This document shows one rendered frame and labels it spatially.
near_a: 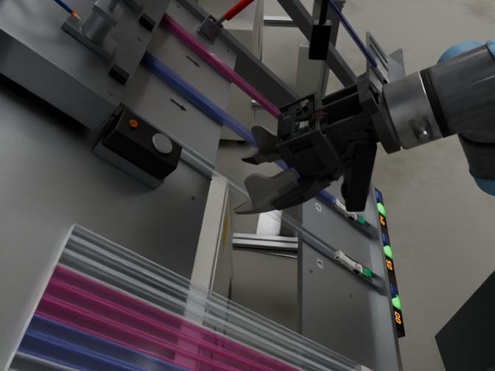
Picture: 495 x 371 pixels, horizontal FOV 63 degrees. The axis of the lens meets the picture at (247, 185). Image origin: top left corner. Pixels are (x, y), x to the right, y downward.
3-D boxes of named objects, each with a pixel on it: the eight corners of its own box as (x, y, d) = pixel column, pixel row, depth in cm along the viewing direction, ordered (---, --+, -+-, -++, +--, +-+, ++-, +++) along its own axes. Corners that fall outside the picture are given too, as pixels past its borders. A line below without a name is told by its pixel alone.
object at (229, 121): (357, 221, 77) (364, 217, 76) (358, 227, 76) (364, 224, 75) (128, 44, 54) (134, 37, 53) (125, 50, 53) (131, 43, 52)
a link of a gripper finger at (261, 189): (213, 189, 49) (276, 146, 47) (239, 216, 53) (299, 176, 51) (217, 205, 47) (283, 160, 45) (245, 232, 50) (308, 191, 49)
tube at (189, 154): (363, 271, 70) (368, 269, 69) (364, 279, 69) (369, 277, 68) (101, 93, 46) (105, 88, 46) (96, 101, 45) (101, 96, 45)
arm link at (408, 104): (432, 107, 47) (448, 156, 42) (392, 122, 49) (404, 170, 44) (413, 57, 43) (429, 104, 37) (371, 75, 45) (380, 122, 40)
